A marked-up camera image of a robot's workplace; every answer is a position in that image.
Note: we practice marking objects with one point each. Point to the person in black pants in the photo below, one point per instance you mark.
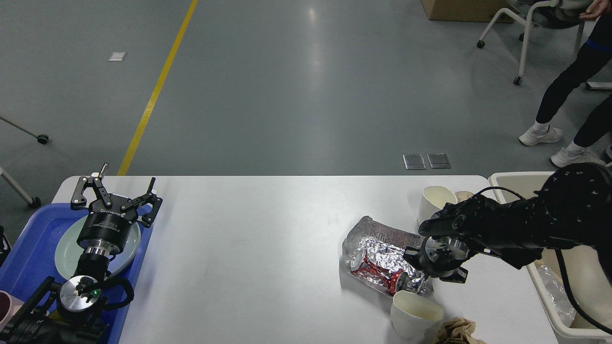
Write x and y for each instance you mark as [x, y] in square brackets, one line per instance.
[593, 55]

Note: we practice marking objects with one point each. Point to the foil tray with red wrapper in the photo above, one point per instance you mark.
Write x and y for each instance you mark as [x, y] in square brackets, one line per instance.
[385, 247]

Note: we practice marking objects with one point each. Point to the green plate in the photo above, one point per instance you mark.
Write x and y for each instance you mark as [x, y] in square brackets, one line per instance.
[67, 252]

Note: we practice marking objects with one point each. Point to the left floor outlet plate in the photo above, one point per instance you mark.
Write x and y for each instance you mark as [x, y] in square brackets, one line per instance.
[414, 162]

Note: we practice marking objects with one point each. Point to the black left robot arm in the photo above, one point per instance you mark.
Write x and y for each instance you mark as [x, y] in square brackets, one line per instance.
[69, 312]

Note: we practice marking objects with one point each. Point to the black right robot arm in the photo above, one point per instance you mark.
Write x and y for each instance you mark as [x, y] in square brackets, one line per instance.
[570, 210]

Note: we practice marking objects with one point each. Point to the crumpled brown paper ball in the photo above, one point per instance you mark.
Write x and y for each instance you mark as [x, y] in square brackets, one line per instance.
[463, 196]
[457, 331]

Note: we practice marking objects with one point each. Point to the chair leg with caster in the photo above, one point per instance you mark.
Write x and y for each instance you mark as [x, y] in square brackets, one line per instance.
[41, 138]

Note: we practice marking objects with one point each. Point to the white office chair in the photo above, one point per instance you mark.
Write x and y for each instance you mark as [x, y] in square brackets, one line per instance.
[550, 14]

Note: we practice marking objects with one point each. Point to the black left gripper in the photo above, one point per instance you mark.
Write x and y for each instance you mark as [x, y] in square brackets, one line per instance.
[107, 227]

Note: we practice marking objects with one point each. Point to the pink mug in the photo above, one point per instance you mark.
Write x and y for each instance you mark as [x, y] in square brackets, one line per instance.
[9, 305]

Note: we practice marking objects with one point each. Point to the floor outlet plate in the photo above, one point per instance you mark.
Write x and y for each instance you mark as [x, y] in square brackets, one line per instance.
[439, 161]
[414, 162]

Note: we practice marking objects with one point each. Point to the right floor outlet plate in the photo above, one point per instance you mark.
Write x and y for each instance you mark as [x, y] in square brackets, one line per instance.
[439, 161]

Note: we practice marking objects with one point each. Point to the crushed red can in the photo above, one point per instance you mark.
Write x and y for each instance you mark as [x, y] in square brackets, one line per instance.
[391, 281]

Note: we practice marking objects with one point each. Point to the beige plastic bin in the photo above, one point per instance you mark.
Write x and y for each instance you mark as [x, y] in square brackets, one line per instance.
[587, 281]

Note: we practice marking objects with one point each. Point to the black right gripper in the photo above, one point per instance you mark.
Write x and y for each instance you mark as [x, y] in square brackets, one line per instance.
[439, 258]

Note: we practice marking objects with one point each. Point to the white paper cup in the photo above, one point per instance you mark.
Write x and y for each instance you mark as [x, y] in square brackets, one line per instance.
[411, 314]
[433, 199]

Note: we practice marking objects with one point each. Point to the cardboard box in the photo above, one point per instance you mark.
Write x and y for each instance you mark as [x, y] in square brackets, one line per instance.
[462, 10]

